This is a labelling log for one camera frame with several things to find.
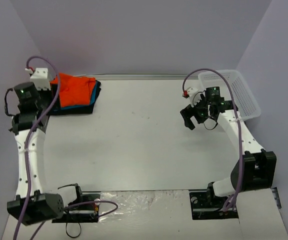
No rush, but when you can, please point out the orange t shirt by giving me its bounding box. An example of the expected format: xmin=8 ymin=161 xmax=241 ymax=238
xmin=50 ymin=73 xmax=97 ymax=108

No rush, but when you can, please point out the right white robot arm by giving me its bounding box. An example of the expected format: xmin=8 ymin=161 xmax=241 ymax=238
xmin=180 ymin=86 xmax=277 ymax=207

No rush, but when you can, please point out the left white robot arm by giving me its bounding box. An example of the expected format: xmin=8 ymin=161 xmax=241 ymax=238
xmin=7 ymin=81 xmax=85 ymax=226

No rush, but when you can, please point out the black folded t shirt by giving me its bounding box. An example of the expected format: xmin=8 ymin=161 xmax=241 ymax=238
xmin=46 ymin=86 xmax=102 ymax=116

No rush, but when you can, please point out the white plastic basket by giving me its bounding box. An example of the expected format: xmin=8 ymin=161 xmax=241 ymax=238
xmin=198 ymin=69 xmax=261 ymax=121

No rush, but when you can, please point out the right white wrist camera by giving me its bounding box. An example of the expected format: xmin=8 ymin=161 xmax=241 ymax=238
xmin=182 ymin=87 xmax=205 ymax=107

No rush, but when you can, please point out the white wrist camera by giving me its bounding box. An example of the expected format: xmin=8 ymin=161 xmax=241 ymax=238
xmin=182 ymin=87 xmax=205 ymax=107
xmin=30 ymin=67 xmax=51 ymax=91

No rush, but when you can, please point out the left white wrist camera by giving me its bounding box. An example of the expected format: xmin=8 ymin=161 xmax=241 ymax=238
xmin=30 ymin=67 xmax=51 ymax=91

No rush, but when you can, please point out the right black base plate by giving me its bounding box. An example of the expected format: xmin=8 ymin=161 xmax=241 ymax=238
xmin=189 ymin=190 xmax=239 ymax=221

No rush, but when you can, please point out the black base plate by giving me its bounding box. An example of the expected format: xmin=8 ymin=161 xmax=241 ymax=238
xmin=52 ymin=192 xmax=100 ymax=224
xmin=189 ymin=190 xmax=239 ymax=221

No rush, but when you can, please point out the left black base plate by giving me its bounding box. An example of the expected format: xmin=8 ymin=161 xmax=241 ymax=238
xmin=52 ymin=192 xmax=100 ymax=224

